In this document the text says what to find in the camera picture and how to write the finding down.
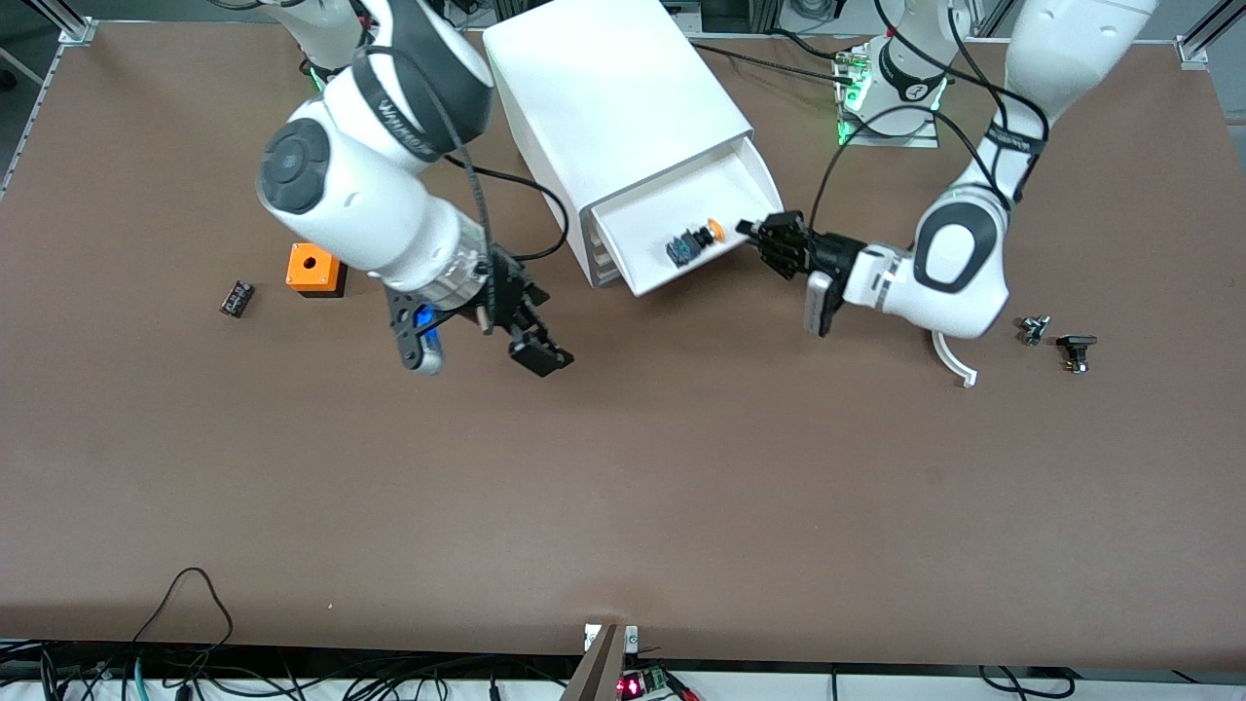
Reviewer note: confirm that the small black clamp part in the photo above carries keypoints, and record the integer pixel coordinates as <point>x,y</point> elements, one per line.
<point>1076,343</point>

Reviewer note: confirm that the orange enclosure box with hole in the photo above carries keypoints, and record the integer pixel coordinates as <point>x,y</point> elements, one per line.
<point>311,265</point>

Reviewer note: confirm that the orange head push button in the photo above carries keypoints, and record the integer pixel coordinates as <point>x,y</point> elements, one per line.
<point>696,240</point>

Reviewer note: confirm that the small silver metal part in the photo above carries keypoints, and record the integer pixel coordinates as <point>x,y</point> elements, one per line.
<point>1034,329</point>

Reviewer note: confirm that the white curved plastic piece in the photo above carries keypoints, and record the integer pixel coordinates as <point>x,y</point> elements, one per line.
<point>949,358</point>

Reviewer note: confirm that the black cylindrical capacitor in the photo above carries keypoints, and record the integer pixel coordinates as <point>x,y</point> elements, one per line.
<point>237,298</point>

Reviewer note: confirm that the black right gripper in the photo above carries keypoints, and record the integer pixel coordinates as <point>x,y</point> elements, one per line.
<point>508,295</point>

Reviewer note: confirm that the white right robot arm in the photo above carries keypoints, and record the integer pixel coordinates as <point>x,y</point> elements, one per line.
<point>341,195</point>

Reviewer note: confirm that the circuit board with red light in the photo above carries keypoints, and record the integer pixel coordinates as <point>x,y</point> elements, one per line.
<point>638,684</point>

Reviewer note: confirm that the white drawer cabinet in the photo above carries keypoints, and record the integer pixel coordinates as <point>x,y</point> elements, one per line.
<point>604,97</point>

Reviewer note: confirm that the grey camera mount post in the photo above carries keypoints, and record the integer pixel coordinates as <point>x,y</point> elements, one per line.
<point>596,672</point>

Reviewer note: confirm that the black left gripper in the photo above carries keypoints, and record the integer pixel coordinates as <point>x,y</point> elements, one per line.
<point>833,255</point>

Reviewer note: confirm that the aluminium frame profile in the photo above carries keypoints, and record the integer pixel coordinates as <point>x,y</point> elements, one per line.
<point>1207,34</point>
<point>73,24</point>

